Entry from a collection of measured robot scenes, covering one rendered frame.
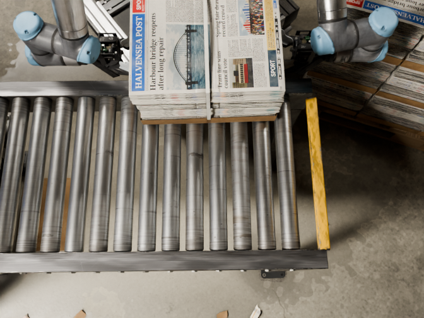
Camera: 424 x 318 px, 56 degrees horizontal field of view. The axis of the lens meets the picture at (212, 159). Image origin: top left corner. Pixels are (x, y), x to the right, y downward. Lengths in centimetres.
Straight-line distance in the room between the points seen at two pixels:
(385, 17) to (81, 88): 87
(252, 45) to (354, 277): 129
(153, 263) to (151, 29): 59
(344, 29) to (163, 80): 50
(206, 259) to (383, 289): 112
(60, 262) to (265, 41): 77
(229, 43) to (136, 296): 127
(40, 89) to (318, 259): 93
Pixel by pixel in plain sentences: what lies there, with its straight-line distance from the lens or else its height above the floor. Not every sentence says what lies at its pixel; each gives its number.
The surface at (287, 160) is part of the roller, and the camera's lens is 113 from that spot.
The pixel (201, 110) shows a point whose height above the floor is 90.
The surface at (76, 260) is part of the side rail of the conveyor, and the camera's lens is 113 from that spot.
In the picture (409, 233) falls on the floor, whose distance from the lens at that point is 209.
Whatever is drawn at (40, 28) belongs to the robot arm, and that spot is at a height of 97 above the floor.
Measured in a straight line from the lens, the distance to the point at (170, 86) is 94.
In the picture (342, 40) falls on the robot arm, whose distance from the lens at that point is 115.
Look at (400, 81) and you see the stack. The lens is 167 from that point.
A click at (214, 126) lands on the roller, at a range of 115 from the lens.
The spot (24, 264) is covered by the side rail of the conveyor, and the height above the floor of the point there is 80.
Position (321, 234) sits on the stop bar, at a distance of 109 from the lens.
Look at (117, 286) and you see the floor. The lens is 192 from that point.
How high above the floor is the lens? 187
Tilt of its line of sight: 74 degrees down
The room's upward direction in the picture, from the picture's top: straight up
